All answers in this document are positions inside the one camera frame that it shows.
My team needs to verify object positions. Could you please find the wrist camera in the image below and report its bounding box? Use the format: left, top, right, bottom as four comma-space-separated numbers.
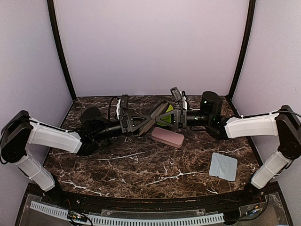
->
170, 87, 188, 110
116, 94, 129, 119

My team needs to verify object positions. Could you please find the blue cleaning cloth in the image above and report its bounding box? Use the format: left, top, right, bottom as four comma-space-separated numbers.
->
209, 153, 238, 182

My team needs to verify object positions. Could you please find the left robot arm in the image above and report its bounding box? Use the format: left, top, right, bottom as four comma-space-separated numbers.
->
0, 107, 151, 205

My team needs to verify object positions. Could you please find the green bowl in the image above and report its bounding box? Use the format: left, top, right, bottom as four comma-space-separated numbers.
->
166, 105, 174, 113

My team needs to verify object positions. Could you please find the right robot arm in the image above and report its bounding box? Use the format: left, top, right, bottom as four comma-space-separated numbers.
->
156, 87, 301, 204

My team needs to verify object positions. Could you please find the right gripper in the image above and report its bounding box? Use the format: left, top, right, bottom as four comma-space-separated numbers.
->
157, 108, 213, 129

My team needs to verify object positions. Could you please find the left black frame post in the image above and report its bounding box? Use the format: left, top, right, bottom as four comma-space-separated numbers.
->
47, 0, 77, 101

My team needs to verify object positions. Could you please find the pink glasses case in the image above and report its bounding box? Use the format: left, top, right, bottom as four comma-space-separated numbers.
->
151, 127, 184, 148

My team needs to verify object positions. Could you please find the black frame post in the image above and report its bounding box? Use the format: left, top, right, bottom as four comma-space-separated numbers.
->
228, 0, 256, 100
47, 0, 77, 101

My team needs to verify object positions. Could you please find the right black frame post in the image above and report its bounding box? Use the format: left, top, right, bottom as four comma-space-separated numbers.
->
228, 0, 256, 100

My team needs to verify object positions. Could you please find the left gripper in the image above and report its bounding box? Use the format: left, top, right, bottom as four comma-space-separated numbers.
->
92, 112, 151, 142

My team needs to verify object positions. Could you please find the black glasses case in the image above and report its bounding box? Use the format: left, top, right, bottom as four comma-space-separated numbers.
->
138, 100, 170, 137

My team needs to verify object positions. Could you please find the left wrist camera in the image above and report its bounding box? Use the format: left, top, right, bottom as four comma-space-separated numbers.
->
116, 94, 129, 119

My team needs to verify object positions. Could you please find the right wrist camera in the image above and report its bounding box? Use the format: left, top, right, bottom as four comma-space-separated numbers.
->
170, 87, 188, 110

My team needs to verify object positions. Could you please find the white slotted cable duct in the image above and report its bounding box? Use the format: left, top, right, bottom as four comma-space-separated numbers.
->
30, 201, 225, 226

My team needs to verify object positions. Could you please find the black front rail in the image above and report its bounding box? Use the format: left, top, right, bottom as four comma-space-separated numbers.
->
25, 182, 280, 215

